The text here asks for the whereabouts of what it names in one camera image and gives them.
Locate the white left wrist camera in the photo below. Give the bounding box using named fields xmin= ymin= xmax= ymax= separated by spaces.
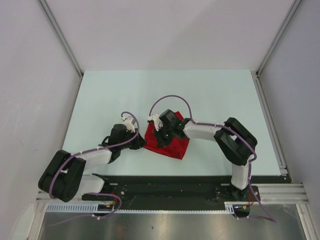
xmin=121 ymin=116 xmax=136 ymax=133

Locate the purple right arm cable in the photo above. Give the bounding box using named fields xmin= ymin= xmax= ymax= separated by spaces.
xmin=149 ymin=94 xmax=278 ymax=223

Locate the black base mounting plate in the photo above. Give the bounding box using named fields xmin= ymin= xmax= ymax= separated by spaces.
xmin=50 ymin=174 xmax=292 ymax=213

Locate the right aluminium frame post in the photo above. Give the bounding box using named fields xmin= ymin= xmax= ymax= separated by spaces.
xmin=256 ymin=0 xmax=305 ymax=76

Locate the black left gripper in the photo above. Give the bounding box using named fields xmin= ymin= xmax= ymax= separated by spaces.
xmin=118 ymin=128 xmax=147 ymax=150

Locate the aluminium frame post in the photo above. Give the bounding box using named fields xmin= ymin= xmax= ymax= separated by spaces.
xmin=256 ymin=0 xmax=305 ymax=76
xmin=36 ymin=0 xmax=84 ymax=77

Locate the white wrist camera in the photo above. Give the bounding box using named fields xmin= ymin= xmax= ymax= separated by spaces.
xmin=121 ymin=116 xmax=136 ymax=133
xmin=147 ymin=114 xmax=163 ymax=132

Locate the left aluminium frame post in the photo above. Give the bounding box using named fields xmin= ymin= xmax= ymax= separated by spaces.
xmin=36 ymin=0 xmax=84 ymax=77

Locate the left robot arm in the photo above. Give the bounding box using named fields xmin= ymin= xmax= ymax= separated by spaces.
xmin=38 ymin=123 xmax=147 ymax=203

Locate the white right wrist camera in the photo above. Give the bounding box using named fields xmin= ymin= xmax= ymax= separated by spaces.
xmin=147 ymin=114 xmax=163 ymax=132

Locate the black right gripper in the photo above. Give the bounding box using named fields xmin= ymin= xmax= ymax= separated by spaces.
xmin=153 ymin=124 xmax=175 ymax=149

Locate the red cloth napkin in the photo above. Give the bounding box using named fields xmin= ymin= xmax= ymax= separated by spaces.
xmin=144 ymin=122 xmax=189 ymax=160

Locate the white slotted cable duct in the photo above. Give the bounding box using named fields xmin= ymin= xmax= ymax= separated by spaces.
xmin=45 ymin=202 xmax=250 ymax=217

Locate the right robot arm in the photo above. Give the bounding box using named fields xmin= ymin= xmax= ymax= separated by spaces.
xmin=147 ymin=109 xmax=258 ymax=201

